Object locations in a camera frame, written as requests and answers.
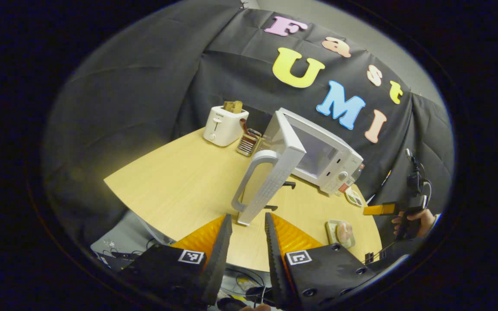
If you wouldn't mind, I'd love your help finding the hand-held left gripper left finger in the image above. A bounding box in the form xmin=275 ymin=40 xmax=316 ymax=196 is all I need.
xmin=117 ymin=214 xmax=233 ymax=309

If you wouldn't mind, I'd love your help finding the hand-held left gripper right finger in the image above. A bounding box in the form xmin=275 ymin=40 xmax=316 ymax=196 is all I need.
xmin=264 ymin=212 xmax=388 ymax=311

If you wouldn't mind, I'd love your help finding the round sugared bread bun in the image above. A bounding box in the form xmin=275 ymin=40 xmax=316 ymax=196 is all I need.
xmin=336 ymin=222 xmax=353 ymax=243

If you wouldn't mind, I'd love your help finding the white microwave oven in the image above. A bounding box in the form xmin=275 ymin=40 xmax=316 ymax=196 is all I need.
xmin=231 ymin=108 xmax=365 ymax=226

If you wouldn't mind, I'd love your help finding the white divided dish with beans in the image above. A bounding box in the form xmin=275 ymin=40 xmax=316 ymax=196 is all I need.
xmin=345 ymin=187 xmax=364 ymax=208

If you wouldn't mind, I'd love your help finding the small pale green plate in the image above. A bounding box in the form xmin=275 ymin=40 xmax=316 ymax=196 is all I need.
xmin=325 ymin=219 xmax=356 ymax=249

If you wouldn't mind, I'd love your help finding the white table leg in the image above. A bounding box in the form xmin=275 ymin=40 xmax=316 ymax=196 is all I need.
xmin=137 ymin=214 xmax=176 ymax=247

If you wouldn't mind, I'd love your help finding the white toaster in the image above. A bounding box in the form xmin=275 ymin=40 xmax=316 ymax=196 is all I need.
xmin=203 ymin=106 xmax=249 ymax=147

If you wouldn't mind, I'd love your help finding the tangle of black cables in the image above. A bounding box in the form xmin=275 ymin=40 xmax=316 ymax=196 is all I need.
xmin=96 ymin=240 xmax=154 ymax=260

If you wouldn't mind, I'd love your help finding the metal wire rack brown handle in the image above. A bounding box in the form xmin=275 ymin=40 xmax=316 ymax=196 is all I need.
xmin=236 ymin=119 xmax=263 ymax=157

